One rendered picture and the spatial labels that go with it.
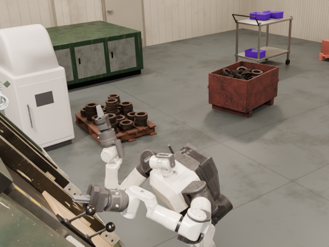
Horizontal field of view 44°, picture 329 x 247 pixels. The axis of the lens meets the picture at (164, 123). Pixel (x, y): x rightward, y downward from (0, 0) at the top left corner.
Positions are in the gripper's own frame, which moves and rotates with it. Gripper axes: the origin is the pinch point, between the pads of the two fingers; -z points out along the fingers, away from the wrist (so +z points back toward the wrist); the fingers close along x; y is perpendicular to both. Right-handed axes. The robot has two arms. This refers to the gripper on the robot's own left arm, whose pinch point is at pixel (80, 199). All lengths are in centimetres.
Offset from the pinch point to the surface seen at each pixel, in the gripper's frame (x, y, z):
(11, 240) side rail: -2.7, -31.6, -33.2
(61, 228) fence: 8.2, -6.6, -7.4
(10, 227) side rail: -6.5, -31.6, -34.6
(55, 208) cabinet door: 17.3, 25.6, 3.5
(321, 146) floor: -10, 159, 392
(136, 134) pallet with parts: 56, 324, 232
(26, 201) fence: -1.4, -6.6, -22.3
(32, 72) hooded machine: 11, 366, 88
